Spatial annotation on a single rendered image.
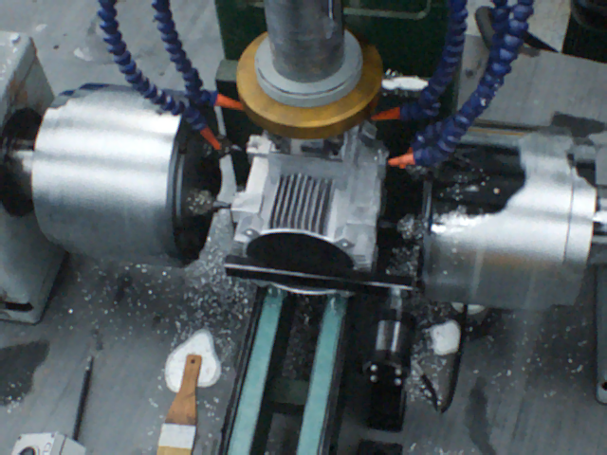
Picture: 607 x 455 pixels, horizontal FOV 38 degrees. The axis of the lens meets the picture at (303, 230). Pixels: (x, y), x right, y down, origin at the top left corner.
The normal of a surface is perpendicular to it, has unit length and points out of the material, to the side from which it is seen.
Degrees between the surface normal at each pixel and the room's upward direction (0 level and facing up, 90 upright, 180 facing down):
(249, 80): 0
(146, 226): 66
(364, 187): 0
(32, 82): 90
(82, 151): 24
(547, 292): 81
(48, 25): 0
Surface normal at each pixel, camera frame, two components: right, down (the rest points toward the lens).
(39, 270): 0.98, 0.11
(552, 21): -0.06, -0.56
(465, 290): -0.18, 0.80
